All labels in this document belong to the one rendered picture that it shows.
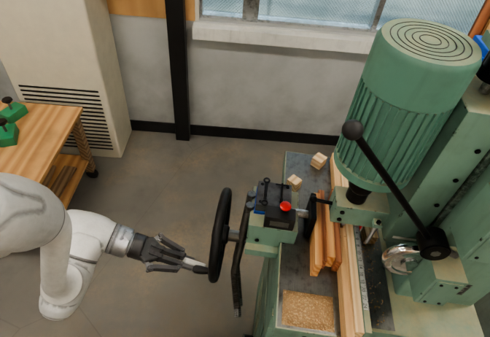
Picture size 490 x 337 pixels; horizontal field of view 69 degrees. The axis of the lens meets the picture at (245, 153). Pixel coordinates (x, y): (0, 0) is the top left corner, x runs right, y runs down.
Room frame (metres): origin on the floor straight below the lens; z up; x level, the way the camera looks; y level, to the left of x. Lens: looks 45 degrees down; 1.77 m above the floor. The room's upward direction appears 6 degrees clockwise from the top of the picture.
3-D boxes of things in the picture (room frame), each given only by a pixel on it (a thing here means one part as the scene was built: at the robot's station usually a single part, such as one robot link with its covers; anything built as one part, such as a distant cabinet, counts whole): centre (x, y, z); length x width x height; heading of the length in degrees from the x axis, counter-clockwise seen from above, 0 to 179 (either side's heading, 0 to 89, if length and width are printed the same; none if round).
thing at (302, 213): (0.61, -0.17, 0.95); 0.09 x 0.07 x 0.09; 177
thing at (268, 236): (0.61, -0.10, 0.91); 0.15 x 0.14 x 0.09; 177
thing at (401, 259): (0.46, -0.42, 1.02); 0.12 x 0.03 x 0.12; 87
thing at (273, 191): (0.61, -0.10, 0.99); 0.13 x 0.11 x 0.06; 177
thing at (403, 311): (0.58, -0.41, 0.76); 0.57 x 0.45 x 0.09; 87
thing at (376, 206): (0.59, -0.31, 1.03); 0.14 x 0.07 x 0.09; 87
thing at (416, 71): (0.59, -0.29, 1.35); 0.18 x 0.18 x 0.31
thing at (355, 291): (0.60, -0.31, 0.92); 0.60 x 0.02 x 0.05; 177
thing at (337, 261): (0.59, -0.27, 0.93); 0.24 x 0.01 x 0.05; 177
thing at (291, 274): (0.61, -0.19, 0.87); 0.61 x 0.30 x 0.06; 177
